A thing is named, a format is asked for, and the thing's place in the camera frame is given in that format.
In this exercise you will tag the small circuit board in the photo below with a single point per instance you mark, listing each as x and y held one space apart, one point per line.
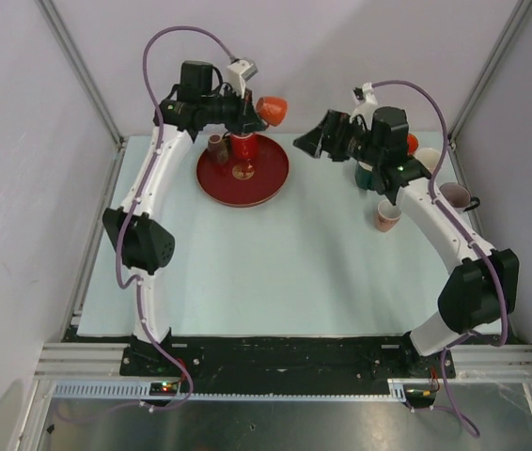
163 388

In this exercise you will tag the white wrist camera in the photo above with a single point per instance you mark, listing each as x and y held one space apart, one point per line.
239 72
365 102

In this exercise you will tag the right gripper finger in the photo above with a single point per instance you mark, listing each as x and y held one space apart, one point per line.
337 134
310 142

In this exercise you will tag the dark green mug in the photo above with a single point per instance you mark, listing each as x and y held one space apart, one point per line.
363 176

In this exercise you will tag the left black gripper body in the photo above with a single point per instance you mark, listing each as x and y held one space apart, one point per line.
230 111

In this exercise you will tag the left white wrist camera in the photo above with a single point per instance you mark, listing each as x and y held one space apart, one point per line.
239 72

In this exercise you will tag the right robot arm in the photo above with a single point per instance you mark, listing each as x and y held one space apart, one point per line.
482 283

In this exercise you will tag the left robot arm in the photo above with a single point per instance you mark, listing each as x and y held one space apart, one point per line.
142 245

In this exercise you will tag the brown patterned mug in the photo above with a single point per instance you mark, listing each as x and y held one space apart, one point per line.
217 149

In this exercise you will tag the small pink square mug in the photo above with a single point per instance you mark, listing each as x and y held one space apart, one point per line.
386 216

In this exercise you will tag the round red tray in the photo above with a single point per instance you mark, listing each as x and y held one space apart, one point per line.
243 183

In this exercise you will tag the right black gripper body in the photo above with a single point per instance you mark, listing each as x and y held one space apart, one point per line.
361 147

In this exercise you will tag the large orange mug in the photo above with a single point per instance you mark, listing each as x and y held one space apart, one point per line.
413 143

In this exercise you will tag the large red mug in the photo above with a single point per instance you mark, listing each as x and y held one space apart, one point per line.
244 146

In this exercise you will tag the lilac ribbed mug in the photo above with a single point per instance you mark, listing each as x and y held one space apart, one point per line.
459 197

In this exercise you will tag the aluminium frame rail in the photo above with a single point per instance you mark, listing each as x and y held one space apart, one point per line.
101 361

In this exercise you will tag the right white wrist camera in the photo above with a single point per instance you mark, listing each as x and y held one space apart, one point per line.
365 102

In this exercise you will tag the tall pink mug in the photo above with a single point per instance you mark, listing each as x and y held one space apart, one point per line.
429 157

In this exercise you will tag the small orange cup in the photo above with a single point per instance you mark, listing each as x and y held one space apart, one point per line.
272 110

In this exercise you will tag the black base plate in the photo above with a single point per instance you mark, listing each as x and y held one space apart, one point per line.
287 366

